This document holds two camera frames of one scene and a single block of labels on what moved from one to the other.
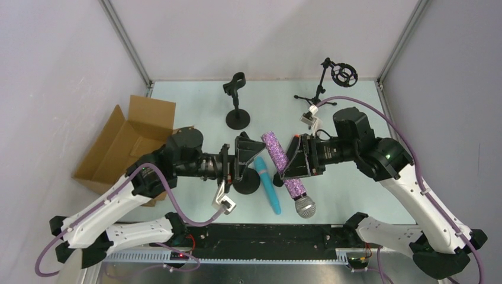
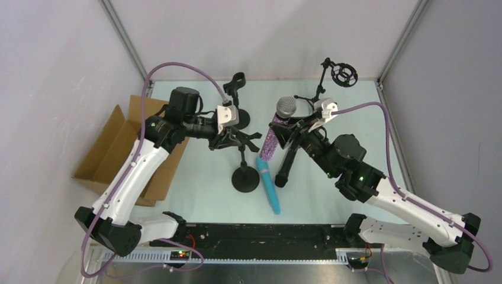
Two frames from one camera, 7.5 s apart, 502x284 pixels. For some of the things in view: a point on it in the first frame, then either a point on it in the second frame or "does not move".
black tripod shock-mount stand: x=342 y=74 does not move
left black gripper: x=225 y=163 → x=223 y=138
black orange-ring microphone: x=278 y=179 does not move
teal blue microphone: x=261 y=167 does not move
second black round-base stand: x=236 y=119 does not move
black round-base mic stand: x=249 y=183 does not move
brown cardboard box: x=120 y=144 does not move
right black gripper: x=307 y=155 → x=294 y=131
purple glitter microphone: x=305 y=206 → x=286 y=107
